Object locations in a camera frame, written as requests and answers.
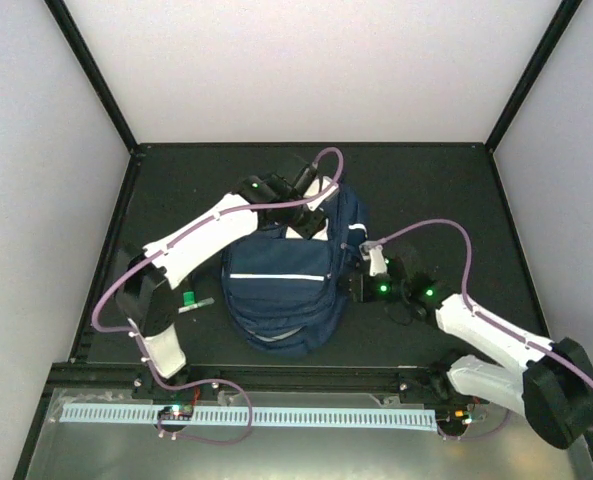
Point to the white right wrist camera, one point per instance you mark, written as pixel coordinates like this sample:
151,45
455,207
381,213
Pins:
372,254

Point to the navy blue student backpack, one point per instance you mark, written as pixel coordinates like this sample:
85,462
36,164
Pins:
286,295

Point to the white green pen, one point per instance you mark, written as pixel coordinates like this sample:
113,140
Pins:
197,305

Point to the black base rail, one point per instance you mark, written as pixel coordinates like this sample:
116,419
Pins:
412,384

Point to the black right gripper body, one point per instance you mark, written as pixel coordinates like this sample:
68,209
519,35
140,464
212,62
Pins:
352,288

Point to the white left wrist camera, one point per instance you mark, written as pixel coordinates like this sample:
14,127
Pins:
319,191

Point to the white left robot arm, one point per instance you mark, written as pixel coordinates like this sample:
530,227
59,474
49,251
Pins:
149,275

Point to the green capped marker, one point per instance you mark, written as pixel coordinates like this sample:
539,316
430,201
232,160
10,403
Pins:
189,298

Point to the white slotted cable duct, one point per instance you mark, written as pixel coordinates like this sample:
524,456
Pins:
230,416

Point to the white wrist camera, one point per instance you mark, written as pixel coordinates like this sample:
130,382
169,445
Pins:
372,254
319,191

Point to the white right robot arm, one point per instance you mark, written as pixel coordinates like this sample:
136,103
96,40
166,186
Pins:
548,383

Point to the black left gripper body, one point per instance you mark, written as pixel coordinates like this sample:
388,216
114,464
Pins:
307,218

